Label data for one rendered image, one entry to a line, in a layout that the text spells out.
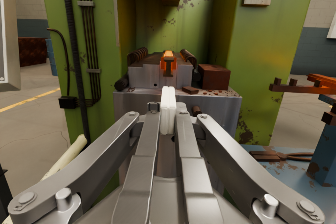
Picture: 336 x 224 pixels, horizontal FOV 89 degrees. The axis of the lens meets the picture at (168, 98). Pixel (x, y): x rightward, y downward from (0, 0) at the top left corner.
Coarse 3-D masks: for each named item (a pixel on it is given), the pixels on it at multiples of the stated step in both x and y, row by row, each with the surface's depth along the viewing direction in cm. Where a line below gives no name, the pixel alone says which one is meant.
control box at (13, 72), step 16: (0, 0) 42; (0, 16) 41; (16, 16) 49; (0, 32) 40; (16, 32) 47; (0, 48) 40; (16, 48) 46; (0, 64) 39; (16, 64) 45; (0, 80) 39; (16, 80) 44
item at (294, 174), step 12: (240, 144) 65; (300, 156) 59; (276, 168) 53; (288, 168) 54; (300, 168) 54; (288, 180) 49; (300, 180) 49; (312, 180) 49; (300, 192) 45; (312, 192) 45; (324, 192) 45; (324, 204) 42
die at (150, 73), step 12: (144, 60) 67; (156, 60) 61; (180, 60) 62; (132, 72) 53; (144, 72) 53; (156, 72) 53; (180, 72) 53; (132, 84) 55; (144, 84) 55; (168, 84) 55; (180, 84) 55
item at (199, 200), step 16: (176, 112) 15; (176, 128) 14; (192, 128) 13; (176, 144) 13; (192, 144) 11; (176, 160) 12; (192, 160) 9; (192, 176) 8; (208, 176) 8; (192, 192) 7; (208, 192) 7; (192, 208) 6; (208, 208) 6
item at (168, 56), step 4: (168, 52) 73; (164, 56) 49; (168, 56) 49; (172, 56) 50; (164, 60) 43; (168, 60) 43; (172, 60) 43; (164, 64) 51; (168, 64) 43; (172, 64) 51; (164, 68) 51; (168, 68) 43; (172, 68) 51; (164, 72) 47; (168, 72) 44; (172, 72) 47; (164, 76) 44; (168, 76) 44; (172, 76) 44
